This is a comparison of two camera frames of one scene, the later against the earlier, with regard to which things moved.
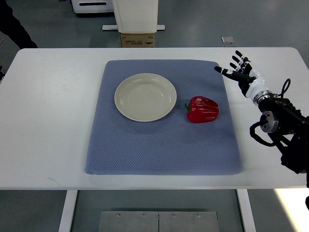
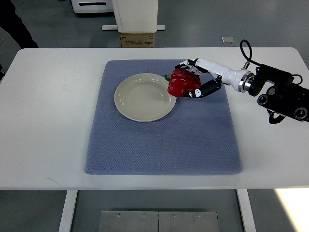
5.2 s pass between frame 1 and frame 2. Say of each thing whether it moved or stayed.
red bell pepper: moved
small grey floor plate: stayed
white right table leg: stayed
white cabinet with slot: stayed
